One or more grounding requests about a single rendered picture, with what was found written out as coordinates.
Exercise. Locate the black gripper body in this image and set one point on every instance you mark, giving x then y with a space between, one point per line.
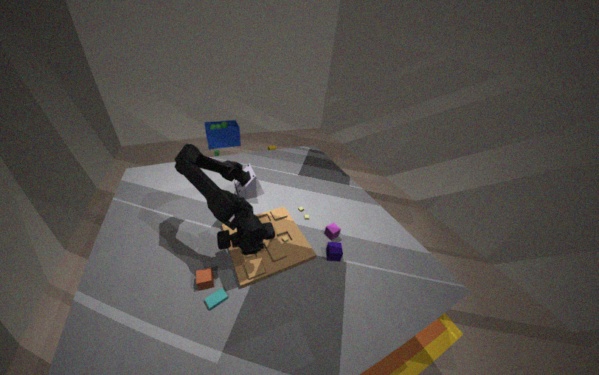
224 237

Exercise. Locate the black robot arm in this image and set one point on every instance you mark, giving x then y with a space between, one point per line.
222 203

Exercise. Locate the teal rectangular block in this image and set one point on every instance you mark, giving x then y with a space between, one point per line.
215 299

